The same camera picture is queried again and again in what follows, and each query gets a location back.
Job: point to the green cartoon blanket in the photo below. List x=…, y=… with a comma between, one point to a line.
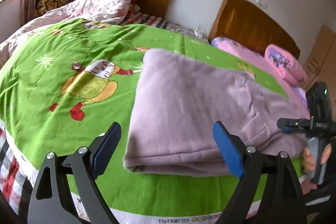
x=66, y=84

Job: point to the folded pink floral quilt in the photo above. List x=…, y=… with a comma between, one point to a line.
x=285, y=65

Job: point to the small purple pillow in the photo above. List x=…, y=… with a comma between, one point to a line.
x=301, y=93

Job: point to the white wall socket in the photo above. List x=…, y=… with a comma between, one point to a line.
x=261, y=4

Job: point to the pink bed sheet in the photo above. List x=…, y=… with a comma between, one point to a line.
x=246, y=56

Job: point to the red plaid bed sheet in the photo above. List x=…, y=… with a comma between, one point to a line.
x=15, y=184

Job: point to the floral covered nightstand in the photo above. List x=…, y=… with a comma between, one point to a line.
x=183, y=30

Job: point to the beige wooden wardrobe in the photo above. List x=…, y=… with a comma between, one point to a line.
x=320, y=65

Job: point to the pink satin quilt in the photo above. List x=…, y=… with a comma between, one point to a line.
x=105, y=11

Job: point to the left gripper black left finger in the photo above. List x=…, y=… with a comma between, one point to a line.
x=51, y=200

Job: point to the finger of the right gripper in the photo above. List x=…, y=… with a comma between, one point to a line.
x=293, y=125

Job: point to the yellow brown patterned cloth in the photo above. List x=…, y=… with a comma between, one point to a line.
x=43, y=6

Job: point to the right brown padded headboard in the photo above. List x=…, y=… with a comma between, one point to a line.
x=246, y=24

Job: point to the person's right hand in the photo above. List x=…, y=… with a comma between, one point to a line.
x=309, y=160

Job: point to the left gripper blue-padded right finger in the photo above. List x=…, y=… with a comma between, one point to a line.
x=268, y=190

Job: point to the white power strip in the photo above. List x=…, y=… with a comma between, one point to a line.
x=201, y=33

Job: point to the lilac fleece pants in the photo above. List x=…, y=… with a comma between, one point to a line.
x=177, y=101

